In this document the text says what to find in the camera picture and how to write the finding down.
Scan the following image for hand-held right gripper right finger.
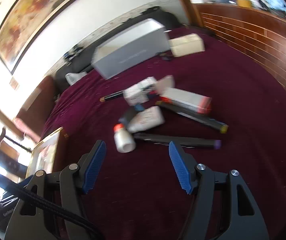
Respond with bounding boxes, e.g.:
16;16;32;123
168;141;269;240

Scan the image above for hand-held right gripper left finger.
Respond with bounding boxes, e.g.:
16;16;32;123
6;140;107;240

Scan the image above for black marker purple cap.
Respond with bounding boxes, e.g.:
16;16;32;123
133;132;222;150

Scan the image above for small white bottle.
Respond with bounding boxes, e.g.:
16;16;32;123
113;123;136;153

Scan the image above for black marker yellow cap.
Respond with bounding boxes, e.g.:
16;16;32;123
155;100;229;133

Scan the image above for white labelled bottle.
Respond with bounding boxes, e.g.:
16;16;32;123
127;106;165;133

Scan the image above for white box red stripe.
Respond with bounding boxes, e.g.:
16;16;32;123
159;87;212;114

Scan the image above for black marker tan cap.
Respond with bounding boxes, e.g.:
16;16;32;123
100;90;125;103

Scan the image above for white box with icon print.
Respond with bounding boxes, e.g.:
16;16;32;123
123;75;175;106

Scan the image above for large grey cardboard box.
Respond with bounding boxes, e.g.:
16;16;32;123
91;18;171;80

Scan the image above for framed picture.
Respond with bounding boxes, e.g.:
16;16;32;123
26;127;69;180

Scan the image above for maroon blanket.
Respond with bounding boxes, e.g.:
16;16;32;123
40;27;286;240

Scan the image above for white plastic bag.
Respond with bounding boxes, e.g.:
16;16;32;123
65;71;87;85

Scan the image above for small white cardboard box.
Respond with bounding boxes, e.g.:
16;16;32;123
169;33;205;57

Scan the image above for wooden brick-pattern cabinet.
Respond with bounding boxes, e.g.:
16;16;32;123
170;0;286;105

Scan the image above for black braided cable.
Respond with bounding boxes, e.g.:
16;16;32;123
0;162;101;240

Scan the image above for black strap clips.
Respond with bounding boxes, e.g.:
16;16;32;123
64;44;85;60

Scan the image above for framed wall painting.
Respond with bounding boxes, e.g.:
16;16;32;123
0;0;81;75

